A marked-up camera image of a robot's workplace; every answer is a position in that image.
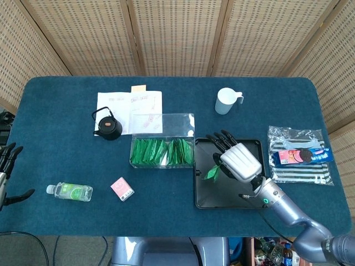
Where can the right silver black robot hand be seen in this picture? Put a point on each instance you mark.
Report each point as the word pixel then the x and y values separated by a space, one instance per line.
pixel 241 162

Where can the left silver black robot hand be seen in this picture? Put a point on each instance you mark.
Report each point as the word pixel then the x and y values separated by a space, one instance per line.
pixel 9 156

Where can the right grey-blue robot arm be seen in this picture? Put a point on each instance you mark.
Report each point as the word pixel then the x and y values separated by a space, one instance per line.
pixel 283 205

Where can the black square plastic tray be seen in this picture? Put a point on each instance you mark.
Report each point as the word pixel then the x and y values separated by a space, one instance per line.
pixel 205 194

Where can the clear box of green packets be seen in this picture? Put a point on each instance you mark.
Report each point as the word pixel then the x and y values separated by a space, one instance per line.
pixel 166 124

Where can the black device beside table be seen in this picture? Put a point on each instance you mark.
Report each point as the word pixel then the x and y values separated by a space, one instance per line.
pixel 5 130

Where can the striped cloth in plastic bag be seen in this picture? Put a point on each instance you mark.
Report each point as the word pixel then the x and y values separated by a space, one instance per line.
pixel 294 138

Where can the blue table cover cloth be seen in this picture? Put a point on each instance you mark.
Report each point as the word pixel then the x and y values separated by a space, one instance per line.
pixel 69 155

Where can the blue cookie package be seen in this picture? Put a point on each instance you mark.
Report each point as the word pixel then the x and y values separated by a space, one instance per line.
pixel 305 156

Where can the clear bottle with green label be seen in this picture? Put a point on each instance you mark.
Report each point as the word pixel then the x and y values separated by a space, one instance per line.
pixel 72 191

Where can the bin of assorted items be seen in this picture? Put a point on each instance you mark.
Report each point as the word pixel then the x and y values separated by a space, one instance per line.
pixel 271 252

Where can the white printed paper sheet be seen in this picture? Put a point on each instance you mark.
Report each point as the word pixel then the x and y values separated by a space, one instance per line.
pixel 144 104
pixel 111 101

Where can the small pink white carton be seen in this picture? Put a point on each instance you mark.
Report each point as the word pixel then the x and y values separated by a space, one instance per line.
pixel 122 188

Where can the grey-blue robot torso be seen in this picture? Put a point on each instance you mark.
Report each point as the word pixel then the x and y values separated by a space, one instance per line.
pixel 166 252

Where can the orange sticky note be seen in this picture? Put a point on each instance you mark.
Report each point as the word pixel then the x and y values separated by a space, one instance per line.
pixel 138 88

